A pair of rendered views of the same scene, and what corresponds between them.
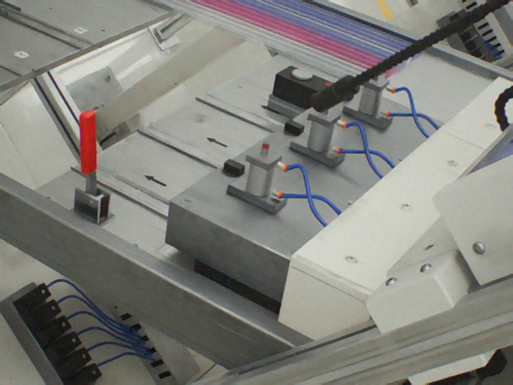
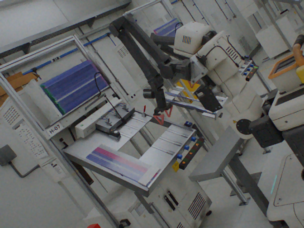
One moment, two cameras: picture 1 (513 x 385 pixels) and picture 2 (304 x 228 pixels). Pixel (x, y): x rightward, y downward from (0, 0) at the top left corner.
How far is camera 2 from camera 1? 2.95 m
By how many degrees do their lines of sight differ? 113
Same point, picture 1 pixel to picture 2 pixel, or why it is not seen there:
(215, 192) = (130, 108)
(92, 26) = (152, 151)
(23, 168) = not seen: outside the picture
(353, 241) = (116, 101)
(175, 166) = (134, 124)
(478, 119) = (92, 120)
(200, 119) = (131, 132)
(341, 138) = (113, 118)
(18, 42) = (163, 144)
